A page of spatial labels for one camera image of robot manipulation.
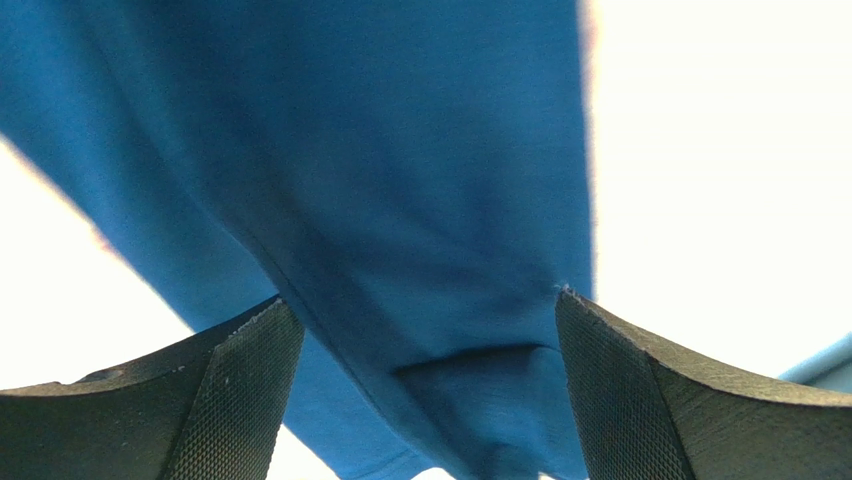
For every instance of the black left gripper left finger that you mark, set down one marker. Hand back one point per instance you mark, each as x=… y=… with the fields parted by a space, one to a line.
x=207 y=407

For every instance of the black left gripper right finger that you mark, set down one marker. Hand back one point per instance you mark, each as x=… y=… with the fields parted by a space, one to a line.
x=648 y=408

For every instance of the navy blue t shirt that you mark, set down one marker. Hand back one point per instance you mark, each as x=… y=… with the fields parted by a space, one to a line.
x=409 y=176

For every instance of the light blue headphones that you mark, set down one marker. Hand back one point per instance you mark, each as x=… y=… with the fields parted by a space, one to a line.
x=828 y=369

